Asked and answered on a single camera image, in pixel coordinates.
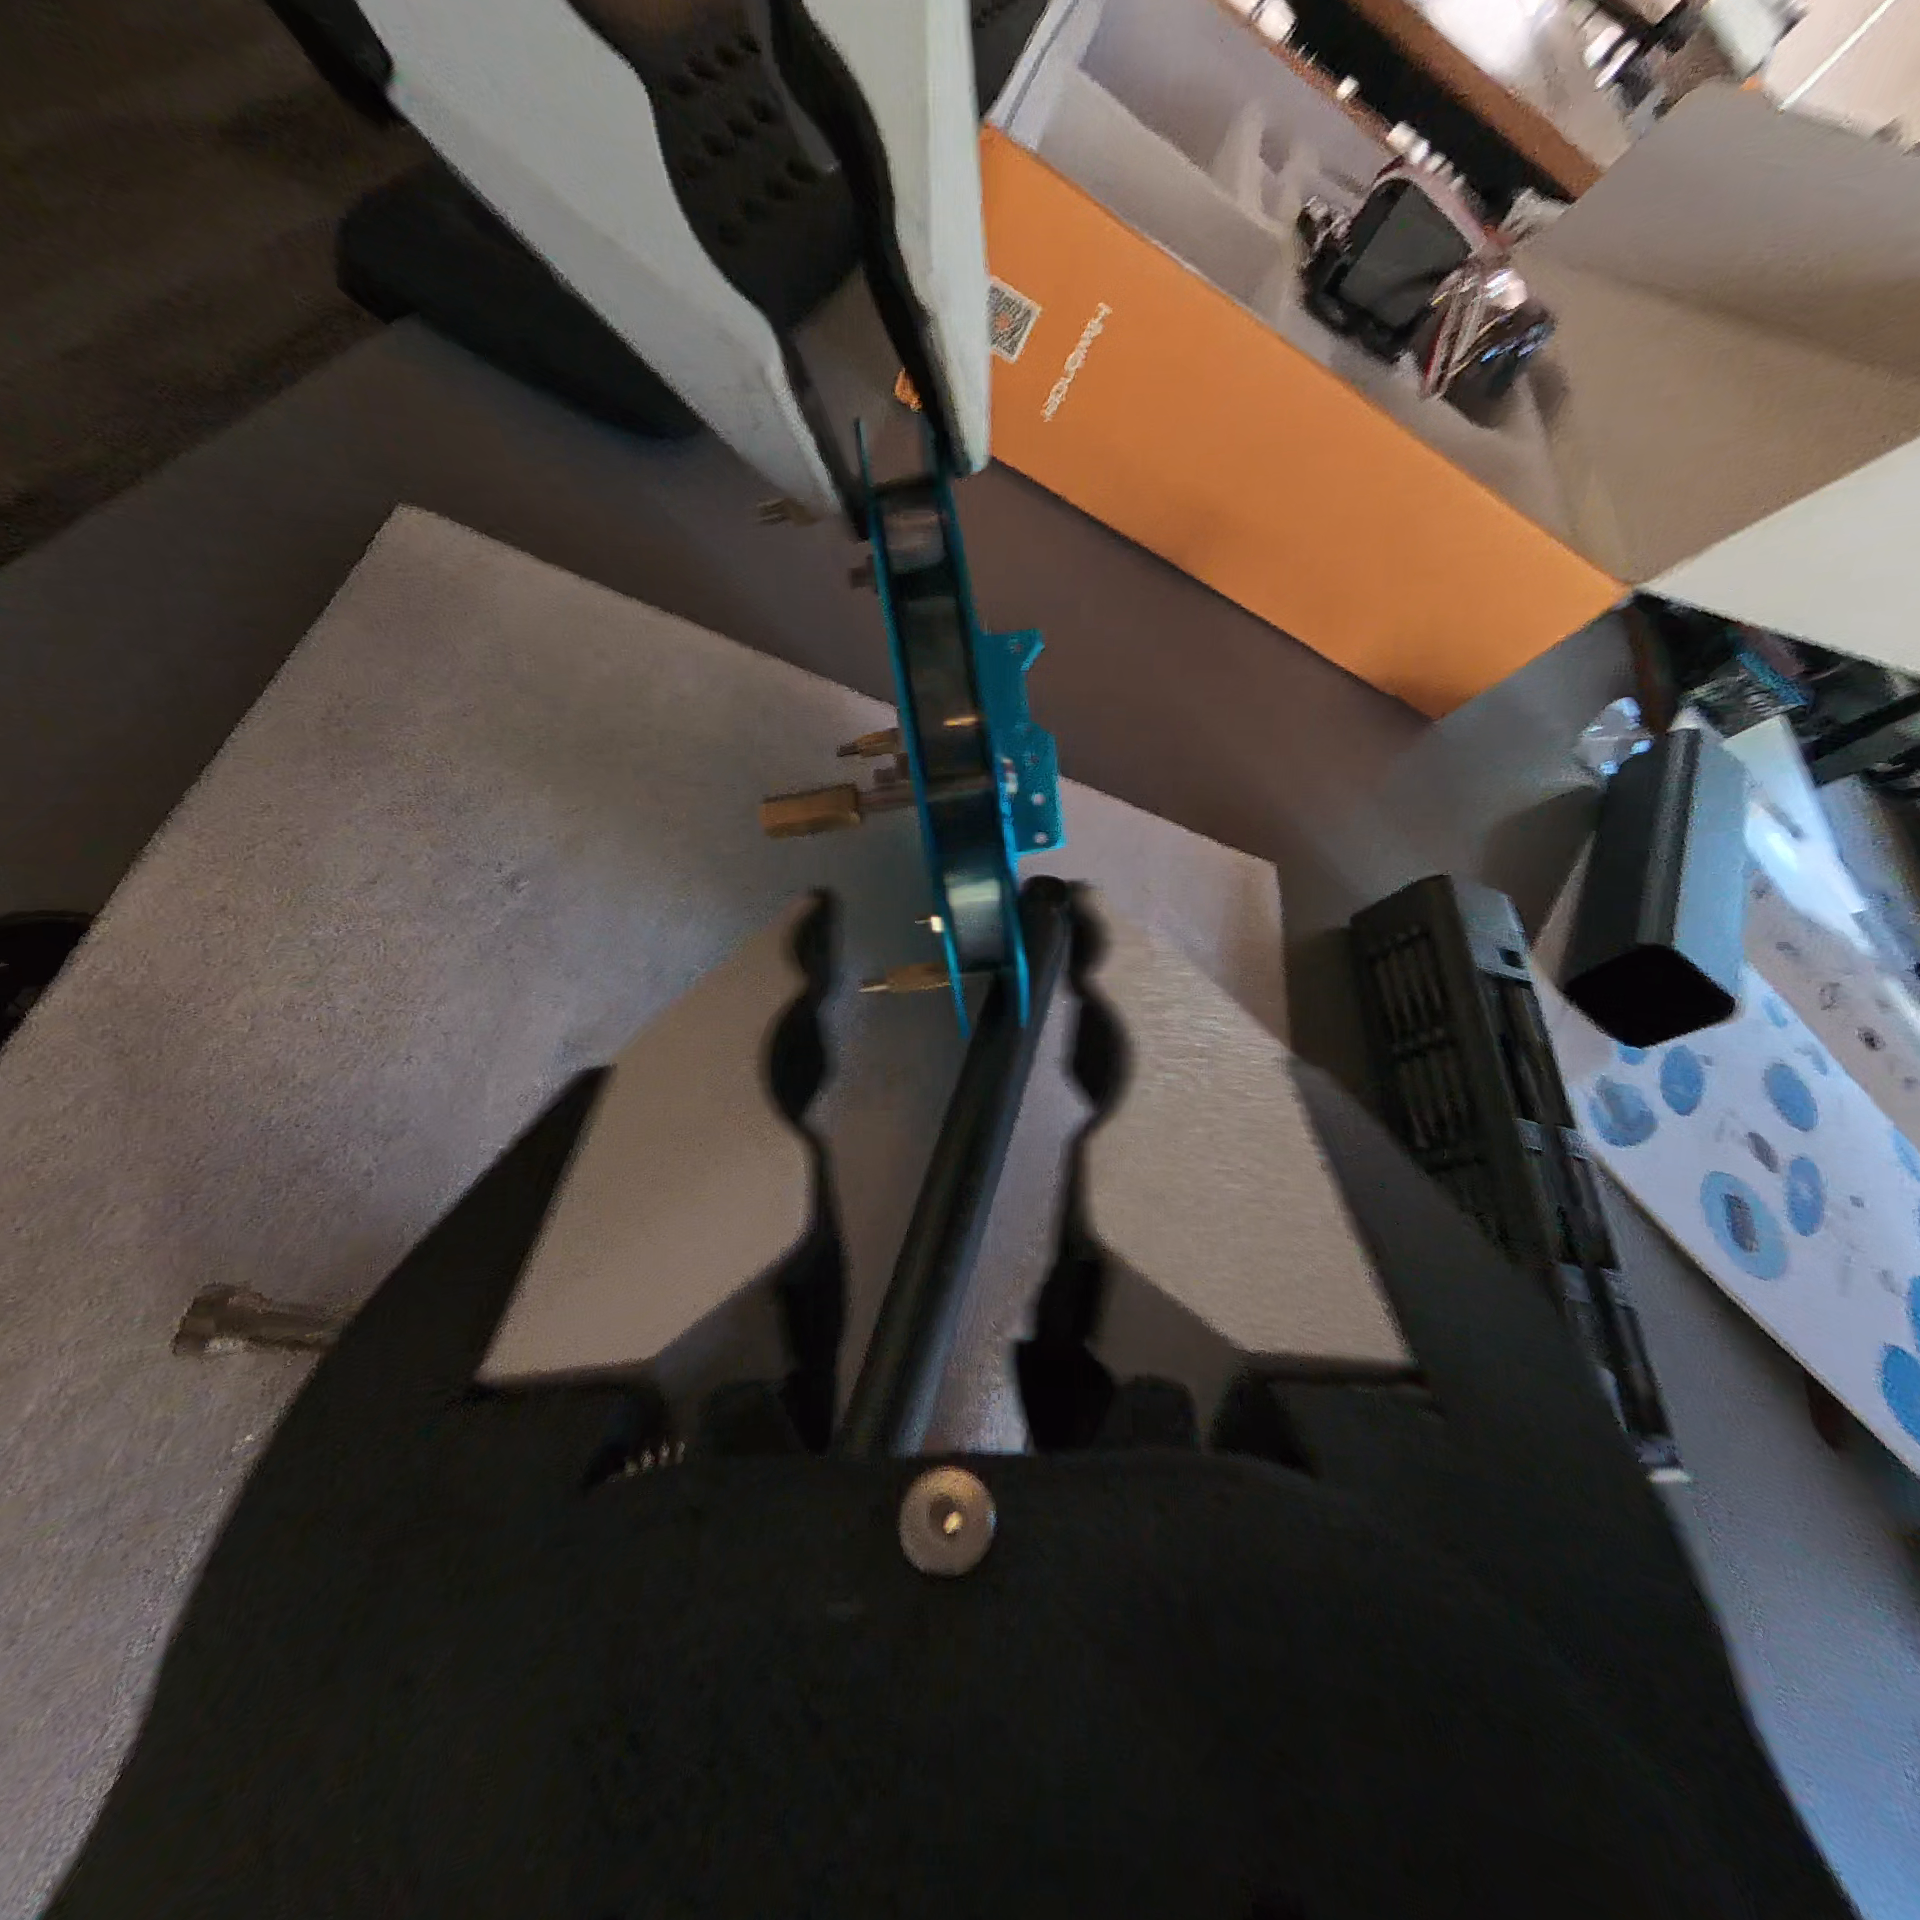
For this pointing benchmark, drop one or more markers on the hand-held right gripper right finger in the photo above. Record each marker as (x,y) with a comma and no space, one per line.
(1245,1202)

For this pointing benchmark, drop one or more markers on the clear plastic bag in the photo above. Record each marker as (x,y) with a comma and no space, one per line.
(1617,735)

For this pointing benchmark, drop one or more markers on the printed instruction sheet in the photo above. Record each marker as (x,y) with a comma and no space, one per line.
(1800,1202)

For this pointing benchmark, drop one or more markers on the metal cross wrench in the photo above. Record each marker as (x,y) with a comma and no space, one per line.
(240,1319)

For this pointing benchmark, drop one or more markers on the black rectangular case sleeve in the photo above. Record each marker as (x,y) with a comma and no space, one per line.
(1664,869)

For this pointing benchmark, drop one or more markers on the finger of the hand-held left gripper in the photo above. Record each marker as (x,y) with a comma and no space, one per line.
(571,149)
(932,182)

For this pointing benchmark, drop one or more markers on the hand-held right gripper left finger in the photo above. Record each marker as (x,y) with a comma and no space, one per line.
(646,1230)

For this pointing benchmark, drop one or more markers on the black perforated foam pad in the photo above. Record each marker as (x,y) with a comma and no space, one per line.
(510,330)

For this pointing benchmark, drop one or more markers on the orange cardboard box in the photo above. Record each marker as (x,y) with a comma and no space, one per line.
(1277,482)

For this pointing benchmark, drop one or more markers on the blue round metal turntable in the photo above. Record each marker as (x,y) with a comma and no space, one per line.
(937,706)

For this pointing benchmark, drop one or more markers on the wooden table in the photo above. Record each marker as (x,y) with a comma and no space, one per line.
(1500,91)

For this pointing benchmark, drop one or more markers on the white foam sheet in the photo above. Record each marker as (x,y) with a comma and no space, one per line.
(376,901)

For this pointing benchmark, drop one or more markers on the black screwdriver bit case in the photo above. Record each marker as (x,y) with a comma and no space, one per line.
(1454,1020)

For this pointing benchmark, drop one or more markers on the black servo robot arm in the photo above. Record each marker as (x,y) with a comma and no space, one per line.
(1412,241)

